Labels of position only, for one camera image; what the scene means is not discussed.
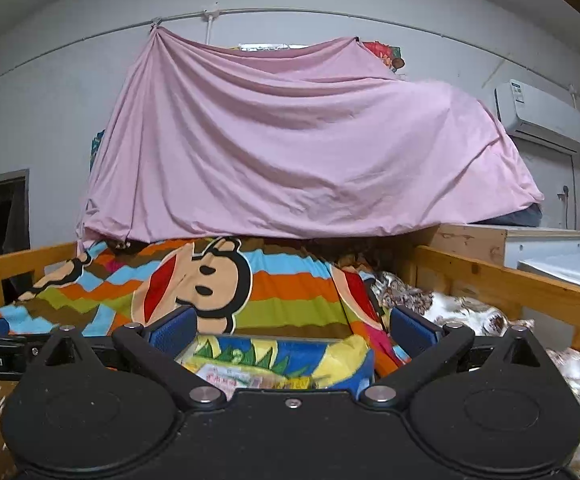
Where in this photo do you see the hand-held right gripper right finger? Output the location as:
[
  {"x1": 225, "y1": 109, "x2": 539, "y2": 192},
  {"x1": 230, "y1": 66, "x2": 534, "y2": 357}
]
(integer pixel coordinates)
[{"x1": 361, "y1": 305, "x2": 556, "y2": 410}]

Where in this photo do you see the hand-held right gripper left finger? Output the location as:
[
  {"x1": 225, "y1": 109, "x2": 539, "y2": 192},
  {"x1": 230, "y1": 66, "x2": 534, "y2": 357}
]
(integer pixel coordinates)
[{"x1": 34, "y1": 305, "x2": 223, "y2": 410}]

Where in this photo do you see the white pink snack packet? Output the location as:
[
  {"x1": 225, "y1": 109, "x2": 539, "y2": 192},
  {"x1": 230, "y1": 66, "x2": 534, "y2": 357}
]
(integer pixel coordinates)
[{"x1": 192, "y1": 362, "x2": 243, "y2": 392}]

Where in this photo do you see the grey metal tin box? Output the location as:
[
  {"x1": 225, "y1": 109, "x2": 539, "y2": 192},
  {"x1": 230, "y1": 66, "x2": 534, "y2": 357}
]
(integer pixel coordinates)
[{"x1": 174, "y1": 332, "x2": 377, "y2": 392}]

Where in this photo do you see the floral satin quilt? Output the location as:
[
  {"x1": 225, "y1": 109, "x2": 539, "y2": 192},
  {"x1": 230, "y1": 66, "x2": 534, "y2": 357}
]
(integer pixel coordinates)
[{"x1": 370, "y1": 271, "x2": 580, "y2": 480}]

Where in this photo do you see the wooden cabinet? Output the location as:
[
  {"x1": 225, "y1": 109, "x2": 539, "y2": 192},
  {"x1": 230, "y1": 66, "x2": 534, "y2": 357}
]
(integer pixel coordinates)
[{"x1": 429, "y1": 224, "x2": 580, "y2": 270}]

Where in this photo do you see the cartoon monkey printed blanket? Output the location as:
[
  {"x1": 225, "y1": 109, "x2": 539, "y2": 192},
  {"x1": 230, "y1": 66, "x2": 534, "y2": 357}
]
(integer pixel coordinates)
[{"x1": 0, "y1": 236, "x2": 411, "y2": 480}]

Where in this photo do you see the blue yellow printed cloth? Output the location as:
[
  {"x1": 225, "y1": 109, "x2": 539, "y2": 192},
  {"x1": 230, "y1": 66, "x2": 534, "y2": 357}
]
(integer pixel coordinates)
[{"x1": 177, "y1": 335, "x2": 375, "y2": 392}]

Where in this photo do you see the dark grey cloth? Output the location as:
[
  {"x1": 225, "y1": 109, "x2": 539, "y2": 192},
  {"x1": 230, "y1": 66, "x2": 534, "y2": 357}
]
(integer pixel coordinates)
[{"x1": 490, "y1": 202, "x2": 544, "y2": 229}]

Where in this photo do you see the white appliance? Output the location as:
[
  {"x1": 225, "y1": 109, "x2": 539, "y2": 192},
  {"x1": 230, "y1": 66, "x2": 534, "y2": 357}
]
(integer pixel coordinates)
[{"x1": 517, "y1": 250, "x2": 580, "y2": 297}]

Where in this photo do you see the teal cloth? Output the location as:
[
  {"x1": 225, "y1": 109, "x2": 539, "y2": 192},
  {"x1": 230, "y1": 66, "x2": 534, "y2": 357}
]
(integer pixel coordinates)
[{"x1": 90, "y1": 129, "x2": 106, "y2": 172}]

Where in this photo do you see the pink bed sheet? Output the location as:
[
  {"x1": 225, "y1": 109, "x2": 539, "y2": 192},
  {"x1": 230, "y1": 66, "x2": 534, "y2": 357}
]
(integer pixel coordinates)
[{"x1": 77, "y1": 27, "x2": 546, "y2": 256}]

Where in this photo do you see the white air conditioner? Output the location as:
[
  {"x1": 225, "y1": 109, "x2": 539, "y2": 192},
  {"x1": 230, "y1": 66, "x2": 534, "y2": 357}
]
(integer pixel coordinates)
[{"x1": 495, "y1": 79, "x2": 580, "y2": 154}]

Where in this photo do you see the red floral object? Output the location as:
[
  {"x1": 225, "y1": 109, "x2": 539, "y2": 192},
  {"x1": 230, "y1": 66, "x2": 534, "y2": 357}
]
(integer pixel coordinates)
[{"x1": 361, "y1": 40, "x2": 407, "y2": 75}]

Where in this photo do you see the wooden bed frame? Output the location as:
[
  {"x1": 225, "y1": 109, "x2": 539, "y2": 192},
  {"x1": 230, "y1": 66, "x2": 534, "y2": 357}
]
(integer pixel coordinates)
[{"x1": 0, "y1": 241, "x2": 580, "y2": 356}]

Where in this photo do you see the white wall pipe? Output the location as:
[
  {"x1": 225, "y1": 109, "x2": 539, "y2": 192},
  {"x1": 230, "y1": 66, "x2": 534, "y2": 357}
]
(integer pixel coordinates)
[{"x1": 566, "y1": 87, "x2": 580, "y2": 229}]

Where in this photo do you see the white wall wire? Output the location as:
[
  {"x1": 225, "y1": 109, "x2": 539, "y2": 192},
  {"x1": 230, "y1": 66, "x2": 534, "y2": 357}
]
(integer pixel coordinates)
[{"x1": 0, "y1": 7, "x2": 580, "y2": 98}]

